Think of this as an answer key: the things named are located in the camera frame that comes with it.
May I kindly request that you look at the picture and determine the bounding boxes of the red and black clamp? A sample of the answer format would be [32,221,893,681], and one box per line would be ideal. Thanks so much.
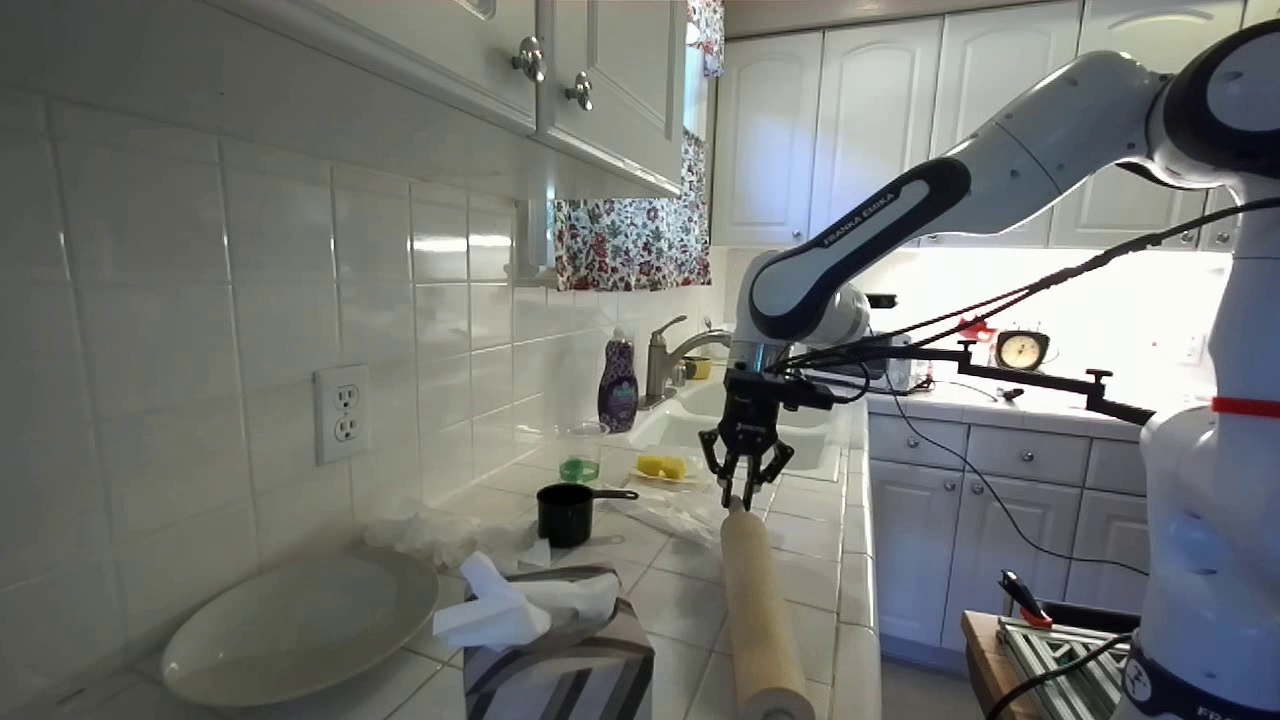
[997,567,1054,634]

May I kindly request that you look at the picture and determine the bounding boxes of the white tall wall cabinets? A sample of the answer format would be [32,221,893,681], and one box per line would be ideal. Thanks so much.
[714,0,1280,256]

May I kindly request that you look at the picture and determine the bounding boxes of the white upper cabinet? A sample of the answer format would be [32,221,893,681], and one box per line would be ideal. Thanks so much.
[214,0,691,202]

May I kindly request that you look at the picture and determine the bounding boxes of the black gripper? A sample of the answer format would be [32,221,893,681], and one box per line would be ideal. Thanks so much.
[699,369,806,512]

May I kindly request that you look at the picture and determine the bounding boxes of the white wall outlet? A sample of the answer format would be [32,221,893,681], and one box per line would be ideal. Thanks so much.
[312,369,373,468]

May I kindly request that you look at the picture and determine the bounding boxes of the glass jar with green band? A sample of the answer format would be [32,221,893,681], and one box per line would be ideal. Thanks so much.
[555,429,607,487]

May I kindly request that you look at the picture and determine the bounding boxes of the white sink basin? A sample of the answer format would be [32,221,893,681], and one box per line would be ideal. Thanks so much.
[623,377,848,481]

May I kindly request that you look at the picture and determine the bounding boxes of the black cable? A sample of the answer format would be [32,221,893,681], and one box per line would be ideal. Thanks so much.
[797,196,1280,362]

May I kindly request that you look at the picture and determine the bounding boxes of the wooden rolling pin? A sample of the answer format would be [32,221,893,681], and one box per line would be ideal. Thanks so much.
[717,500,820,720]

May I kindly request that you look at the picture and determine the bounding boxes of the purple dish soap bottle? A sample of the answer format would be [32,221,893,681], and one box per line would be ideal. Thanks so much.
[595,331,643,436]

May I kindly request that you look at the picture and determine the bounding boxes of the floral curtain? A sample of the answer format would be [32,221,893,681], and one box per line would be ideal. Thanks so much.
[549,0,734,297]

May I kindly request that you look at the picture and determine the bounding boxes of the black mug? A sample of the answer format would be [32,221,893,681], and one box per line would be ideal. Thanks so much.
[531,481,643,552]

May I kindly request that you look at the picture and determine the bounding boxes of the crumpled clear plastic wrap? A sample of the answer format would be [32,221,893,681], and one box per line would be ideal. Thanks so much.
[355,512,540,576]

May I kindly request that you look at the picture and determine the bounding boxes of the white tissue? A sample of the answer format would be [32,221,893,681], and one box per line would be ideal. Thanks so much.
[434,549,623,657]

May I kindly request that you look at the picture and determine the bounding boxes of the black camera mounting bar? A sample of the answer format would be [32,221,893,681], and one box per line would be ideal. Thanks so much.
[786,335,1155,429]

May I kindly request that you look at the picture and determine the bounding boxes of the metal faucet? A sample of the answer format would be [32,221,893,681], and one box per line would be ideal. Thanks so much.
[643,311,737,413]

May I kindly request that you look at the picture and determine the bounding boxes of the white plate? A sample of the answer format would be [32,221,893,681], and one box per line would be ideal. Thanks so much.
[155,549,442,714]

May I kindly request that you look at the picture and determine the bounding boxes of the metal cabinet knob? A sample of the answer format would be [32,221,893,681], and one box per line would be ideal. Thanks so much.
[560,67,599,117]
[507,31,553,83]

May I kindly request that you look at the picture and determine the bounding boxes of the small table clock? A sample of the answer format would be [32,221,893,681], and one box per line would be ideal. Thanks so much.
[993,327,1057,382]

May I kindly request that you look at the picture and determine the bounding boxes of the white lower cabinets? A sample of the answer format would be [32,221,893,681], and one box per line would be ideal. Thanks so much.
[865,404,1168,659]

